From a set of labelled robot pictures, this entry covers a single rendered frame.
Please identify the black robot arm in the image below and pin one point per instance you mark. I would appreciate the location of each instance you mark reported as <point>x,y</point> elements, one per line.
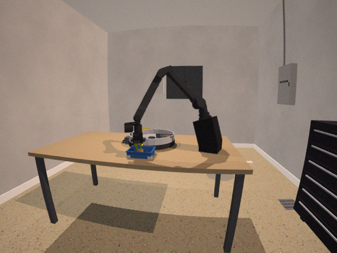
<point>197,102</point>

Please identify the blue crate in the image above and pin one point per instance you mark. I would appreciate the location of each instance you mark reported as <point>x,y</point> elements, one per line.
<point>147,154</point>

